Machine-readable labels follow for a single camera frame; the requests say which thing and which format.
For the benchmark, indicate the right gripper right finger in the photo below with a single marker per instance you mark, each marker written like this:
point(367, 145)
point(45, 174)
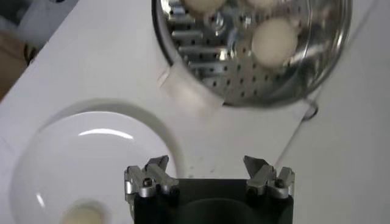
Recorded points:
point(274, 182)

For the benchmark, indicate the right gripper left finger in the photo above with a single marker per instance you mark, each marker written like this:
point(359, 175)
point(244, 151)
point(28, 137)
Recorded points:
point(143, 182)

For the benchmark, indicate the white steamed baozi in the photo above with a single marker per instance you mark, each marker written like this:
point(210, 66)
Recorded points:
point(274, 41)
point(202, 3)
point(83, 216)
point(260, 2)

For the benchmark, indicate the stainless steel steamer basket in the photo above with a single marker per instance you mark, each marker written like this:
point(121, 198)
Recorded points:
point(231, 82)

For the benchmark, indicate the white round plate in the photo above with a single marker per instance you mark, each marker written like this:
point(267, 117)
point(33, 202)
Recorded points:
point(91, 164)

